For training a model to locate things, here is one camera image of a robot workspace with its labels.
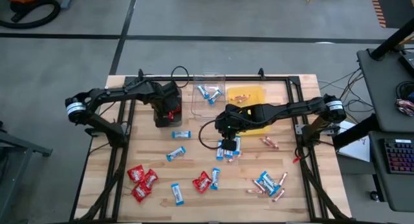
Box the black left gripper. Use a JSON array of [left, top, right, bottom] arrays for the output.
[[149, 80, 182, 128]]

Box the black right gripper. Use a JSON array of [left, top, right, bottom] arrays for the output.
[[215, 103, 259, 152]]

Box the red Skittles candy pack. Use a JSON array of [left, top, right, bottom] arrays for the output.
[[192, 171, 213, 194], [131, 182, 152, 204], [165, 104, 182, 122], [126, 164, 146, 184], [142, 168, 159, 190]]

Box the candy wrapper pile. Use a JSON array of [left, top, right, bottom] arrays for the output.
[[396, 98, 414, 117]]

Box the dark smoky plastic bin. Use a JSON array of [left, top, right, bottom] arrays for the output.
[[154, 86, 184, 128]]

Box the yellow plastic bin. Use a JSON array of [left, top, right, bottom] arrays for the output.
[[226, 84, 272, 137]]

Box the clear plastic bin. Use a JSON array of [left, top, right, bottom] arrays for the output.
[[190, 73, 226, 120]]

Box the white paper sheet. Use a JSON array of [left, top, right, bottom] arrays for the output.
[[336, 122, 371, 163]]

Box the grey metal cart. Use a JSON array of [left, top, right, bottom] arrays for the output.
[[0, 120, 54, 224]]

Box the grey desk top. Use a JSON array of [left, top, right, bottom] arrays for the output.
[[356, 48, 414, 133]]

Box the backlit black keyboard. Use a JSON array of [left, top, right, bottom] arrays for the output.
[[384, 139, 414, 175]]

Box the grey keyboard desk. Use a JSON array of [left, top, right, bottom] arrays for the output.
[[368, 130, 414, 212]]

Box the black stand pole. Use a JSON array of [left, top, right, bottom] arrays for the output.
[[369, 18, 414, 62]]

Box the black monitor base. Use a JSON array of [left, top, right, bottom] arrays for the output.
[[397, 50, 414, 78]]

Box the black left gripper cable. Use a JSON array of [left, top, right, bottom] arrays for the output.
[[170, 65, 190, 89]]

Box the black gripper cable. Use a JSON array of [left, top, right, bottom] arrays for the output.
[[170, 65, 190, 89], [197, 118, 227, 150]]

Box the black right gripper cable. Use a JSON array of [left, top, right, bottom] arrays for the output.
[[197, 118, 227, 150]]

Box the black aluminium table frame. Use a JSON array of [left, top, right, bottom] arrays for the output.
[[69, 68, 352, 224]]

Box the black vacuum hose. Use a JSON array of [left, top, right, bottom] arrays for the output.
[[0, 0, 62, 30]]

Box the black coiled cable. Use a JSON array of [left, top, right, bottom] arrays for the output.
[[395, 80, 414, 100]]

